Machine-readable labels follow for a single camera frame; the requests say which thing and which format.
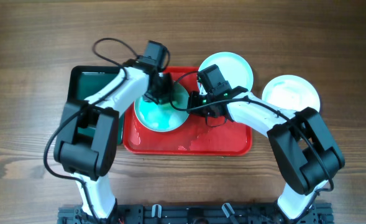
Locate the white plate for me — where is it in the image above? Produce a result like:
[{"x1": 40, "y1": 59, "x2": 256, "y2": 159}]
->
[
  {"x1": 134, "y1": 84, "x2": 189, "y2": 133},
  {"x1": 262, "y1": 75, "x2": 321, "y2": 112},
  {"x1": 199, "y1": 52, "x2": 254, "y2": 91}
]

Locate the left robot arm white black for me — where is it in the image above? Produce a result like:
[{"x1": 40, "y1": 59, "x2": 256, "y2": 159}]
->
[{"x1": 47, "y1": 59, "x2": 173, "y2": 223}]

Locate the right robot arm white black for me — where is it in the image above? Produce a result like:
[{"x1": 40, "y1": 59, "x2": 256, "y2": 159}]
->
[{"x1": 187, "y1": 86, "x2": 345, "y2": 223}]

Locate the red plastic tray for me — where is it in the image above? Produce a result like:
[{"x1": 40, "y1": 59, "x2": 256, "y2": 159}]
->
[{"x1": 122, "y1": 65, "x2": 253, "y2": 156}]

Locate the dark green tray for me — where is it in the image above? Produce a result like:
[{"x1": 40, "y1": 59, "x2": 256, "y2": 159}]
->
[{"x1": 67, "y1": 65, "x2": 126, "y2": 146}]

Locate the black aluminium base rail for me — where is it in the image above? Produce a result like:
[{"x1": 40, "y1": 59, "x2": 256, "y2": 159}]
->
[{"x1": 57, "y1": 202, "x2": 335, "y2": 224}]

